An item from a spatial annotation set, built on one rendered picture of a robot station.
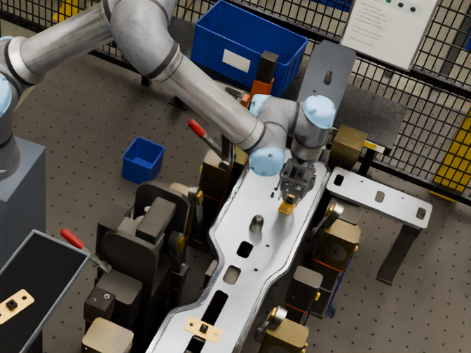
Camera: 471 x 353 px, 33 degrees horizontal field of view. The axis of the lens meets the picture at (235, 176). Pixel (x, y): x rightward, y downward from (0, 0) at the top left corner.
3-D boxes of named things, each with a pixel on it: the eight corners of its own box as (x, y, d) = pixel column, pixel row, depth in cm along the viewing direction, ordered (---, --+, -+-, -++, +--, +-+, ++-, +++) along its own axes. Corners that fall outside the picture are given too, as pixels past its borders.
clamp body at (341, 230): (331, 326, 220) (366, 250, 195) (291, 309, 222) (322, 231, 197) (337, 308, 225) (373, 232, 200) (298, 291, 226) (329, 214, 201)
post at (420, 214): (391, 286, 233) (425, 225, 212) (375, 279, 234) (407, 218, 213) (394, 274, 237) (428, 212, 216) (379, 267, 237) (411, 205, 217)
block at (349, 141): (327, 232, 244) (360, 150, 218) (303, 221, 245) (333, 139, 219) (334, 214, 249) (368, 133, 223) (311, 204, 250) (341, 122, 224)
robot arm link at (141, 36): (123, 17, 147) (297, 165, 168) (136, -13, 155) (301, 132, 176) (86, 50, 154) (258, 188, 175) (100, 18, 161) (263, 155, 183)
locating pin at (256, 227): (258, 239, 200) (263, 222, 195) (246, 234, 200) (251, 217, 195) (262, 230, 202) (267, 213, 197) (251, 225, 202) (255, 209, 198)
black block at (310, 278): (301, 356, 212) (329, 294, 191) (268, 342, 213) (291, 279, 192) (307, 341, 215) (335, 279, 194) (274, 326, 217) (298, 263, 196)
